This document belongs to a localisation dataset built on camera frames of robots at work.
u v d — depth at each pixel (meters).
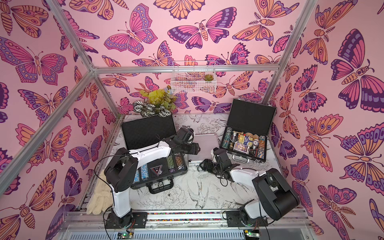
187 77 1.01
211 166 0.81
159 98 1.00
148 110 0.90
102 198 0.80
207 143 1.00
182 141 0.73
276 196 0.43
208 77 0.92
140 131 0.95
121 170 0.49
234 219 0.73
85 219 0.75
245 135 1.03
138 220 0.74
